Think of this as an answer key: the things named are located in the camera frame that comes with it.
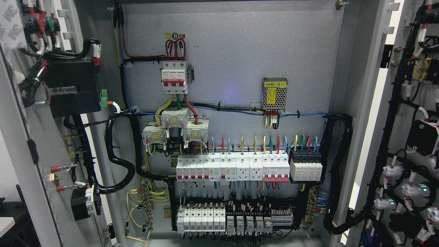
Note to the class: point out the white rotary selector switch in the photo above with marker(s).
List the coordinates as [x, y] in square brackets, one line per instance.
[85, 202]

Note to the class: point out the grey cabinet body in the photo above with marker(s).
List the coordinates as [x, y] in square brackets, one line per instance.
[232, 46]

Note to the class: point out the black white surge protector block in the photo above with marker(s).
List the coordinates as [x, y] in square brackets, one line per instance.
[305, 166]

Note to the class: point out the grey cabinet door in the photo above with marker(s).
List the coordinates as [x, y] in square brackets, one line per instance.
[389, 183]
[34, 142]

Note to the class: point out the black digital power meter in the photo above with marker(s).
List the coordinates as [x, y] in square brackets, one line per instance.
[73, 86]

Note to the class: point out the lower relay terminal row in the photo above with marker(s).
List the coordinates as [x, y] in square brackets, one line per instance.
[233, 219]

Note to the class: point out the white current transformers cluster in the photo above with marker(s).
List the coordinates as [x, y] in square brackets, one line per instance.
[178, 122]

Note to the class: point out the metal mesh power supply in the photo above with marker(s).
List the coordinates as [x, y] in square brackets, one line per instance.
[274, 93]

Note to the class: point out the white socket breaker row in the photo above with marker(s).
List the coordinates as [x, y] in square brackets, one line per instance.
[234, 167]

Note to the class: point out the black equipment at left floor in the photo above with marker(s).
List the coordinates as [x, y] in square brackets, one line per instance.
[18, 229]

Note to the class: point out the red three pole main breaker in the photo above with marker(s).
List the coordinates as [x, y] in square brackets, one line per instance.
[176, 77]

